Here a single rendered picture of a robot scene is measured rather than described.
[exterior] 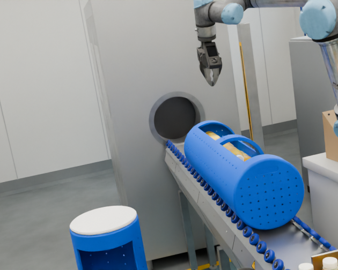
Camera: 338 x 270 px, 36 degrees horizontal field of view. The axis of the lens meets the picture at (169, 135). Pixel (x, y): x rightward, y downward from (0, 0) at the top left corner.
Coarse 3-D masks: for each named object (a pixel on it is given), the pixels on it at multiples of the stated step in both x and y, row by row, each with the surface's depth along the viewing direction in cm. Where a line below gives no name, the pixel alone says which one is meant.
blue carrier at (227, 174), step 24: (192, 144) 260; (216, 144) 232; (240, 144) 268; (216, 168) 217; (240, 168) 195; (264, 168) 193; (288, 168) 195; (216, 192) 225; (240, 192) 193; (264, 192) 195; (288, 192) 196; (240, 216) 195; (264, 216) 197; (288, 216) 198
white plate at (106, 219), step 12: (84, 216) 219; (96, 216) 217; (108, 216) 215; (120, 216) 213; (132, 216) 211; (72, 228) 208; (84, 228) 206; (96, 228) 204; (108, 228) 202; (120, 228) 203
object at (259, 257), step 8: (168, 152) 349; (176, 160) 326; (184, 168) 304; (192, 176) 285; (208, 200) 249; (216, 208) 236; (224, 216) 225; (232, 224) 214; (240, 232) 205; (240, 240) 202; (248, 240) 196; (248, 248) 194; (256, 256) 186; (264, 264) 179; (272, 264) 174
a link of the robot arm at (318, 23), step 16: (320, 0) 157; (336, 0) 158; (304, 16) 161; (320, 16) 157; (336, 16) 157; (304, 32) 163; (320, 32) 159; (336, 32) 160; (320, 48) 167; (336, 48) 164; (336, 64) 167; (336, 80) 170; (336, 96) 174; (336, 112) 177; (336, 128) 179
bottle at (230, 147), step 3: (225, 144) 243; (228, 144) 242; (225, 147) 239; (228, 147) 237; (231, 147) 236; (234, 147) 236; (231, 150) 232; (234, 150) 231; (237, 150) 231; (234, 153) 229; (237, 153) 229; (240, 153) 230
